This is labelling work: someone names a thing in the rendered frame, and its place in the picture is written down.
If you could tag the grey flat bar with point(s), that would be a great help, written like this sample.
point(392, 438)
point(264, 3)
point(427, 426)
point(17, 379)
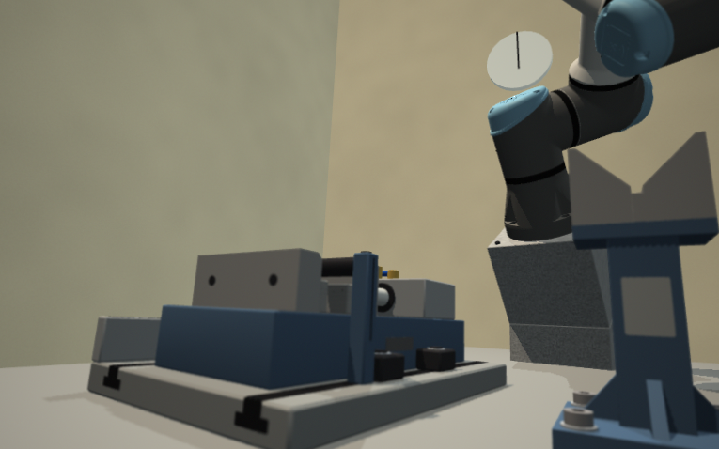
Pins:
point(323, 295)

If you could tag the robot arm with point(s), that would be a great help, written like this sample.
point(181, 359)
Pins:
point(530, 130)

